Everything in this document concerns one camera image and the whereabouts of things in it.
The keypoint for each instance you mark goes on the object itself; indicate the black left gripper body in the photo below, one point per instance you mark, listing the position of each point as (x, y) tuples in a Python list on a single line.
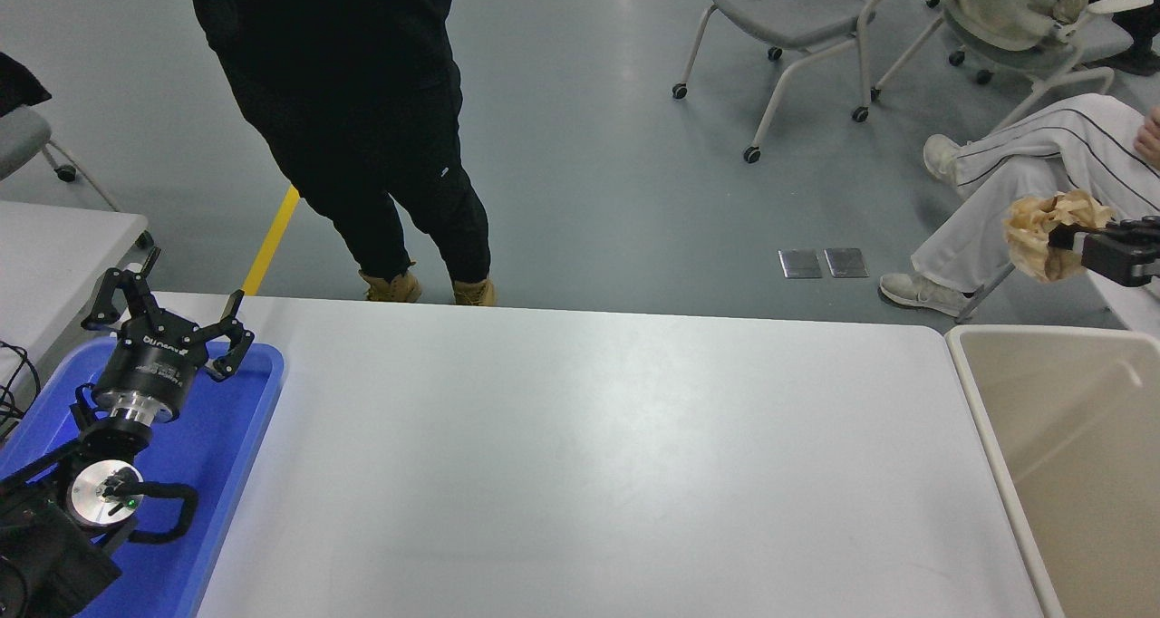
[(149, 364)]

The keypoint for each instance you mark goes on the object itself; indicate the tan paper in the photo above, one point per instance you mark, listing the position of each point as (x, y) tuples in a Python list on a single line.
[(1033, 237)]

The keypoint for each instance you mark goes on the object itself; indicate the seated person's hand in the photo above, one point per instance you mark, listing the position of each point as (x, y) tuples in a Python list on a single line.
[(1151, 138)]

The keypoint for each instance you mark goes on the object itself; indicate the white side table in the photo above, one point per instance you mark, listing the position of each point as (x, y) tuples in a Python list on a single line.
[(54, 255)]

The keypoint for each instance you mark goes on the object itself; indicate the blue plastic tray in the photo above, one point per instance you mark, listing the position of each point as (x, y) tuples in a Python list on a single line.
[(227, 437)]

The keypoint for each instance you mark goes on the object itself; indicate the yellow floor tape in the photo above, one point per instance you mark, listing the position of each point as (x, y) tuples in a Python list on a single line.
[(272, 237)]

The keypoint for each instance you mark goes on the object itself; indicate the seated person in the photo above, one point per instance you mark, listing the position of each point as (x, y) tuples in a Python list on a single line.
[(988, 210)]

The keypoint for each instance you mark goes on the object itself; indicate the grey chair with metal legs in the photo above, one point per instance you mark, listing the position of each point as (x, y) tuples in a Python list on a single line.
[(18, 138)]

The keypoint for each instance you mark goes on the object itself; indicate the white office chair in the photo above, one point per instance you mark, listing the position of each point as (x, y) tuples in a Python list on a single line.
[(1078, 52)]

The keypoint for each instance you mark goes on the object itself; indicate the large pale bin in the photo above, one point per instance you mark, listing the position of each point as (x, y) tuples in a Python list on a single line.
[(1069, 473)]

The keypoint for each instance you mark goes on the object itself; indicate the black cloth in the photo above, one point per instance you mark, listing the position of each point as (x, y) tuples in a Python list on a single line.
[(14, 83)]

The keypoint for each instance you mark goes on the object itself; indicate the standing person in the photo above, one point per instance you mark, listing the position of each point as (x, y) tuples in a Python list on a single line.
[(344, 101)]

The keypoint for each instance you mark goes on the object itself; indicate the cream jacket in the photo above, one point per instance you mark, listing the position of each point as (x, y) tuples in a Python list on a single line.
[(1006, 2)]

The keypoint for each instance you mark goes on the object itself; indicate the metal floor plate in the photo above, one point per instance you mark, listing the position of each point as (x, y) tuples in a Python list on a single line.
[(846, 263), (800, 264)]

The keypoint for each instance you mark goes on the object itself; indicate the grey chair with white legs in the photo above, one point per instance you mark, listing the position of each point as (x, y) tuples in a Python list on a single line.
[(779, 6)]

